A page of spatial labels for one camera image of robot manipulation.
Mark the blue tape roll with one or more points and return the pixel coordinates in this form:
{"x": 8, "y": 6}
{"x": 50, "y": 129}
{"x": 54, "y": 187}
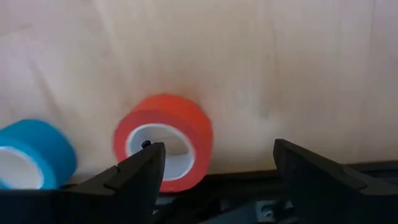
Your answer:
{"x": 40, "y": 140}

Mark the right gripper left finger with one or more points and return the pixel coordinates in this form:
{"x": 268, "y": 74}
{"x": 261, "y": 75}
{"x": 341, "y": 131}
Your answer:
{"x": 124, "y": 193}

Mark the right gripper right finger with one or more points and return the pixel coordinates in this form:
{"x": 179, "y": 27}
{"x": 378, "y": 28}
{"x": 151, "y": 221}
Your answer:
{"x": 317, "y": 193}

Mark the red tape roll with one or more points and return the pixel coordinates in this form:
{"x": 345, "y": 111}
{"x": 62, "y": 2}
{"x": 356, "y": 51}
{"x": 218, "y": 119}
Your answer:
{"x": 174, "y": 112}

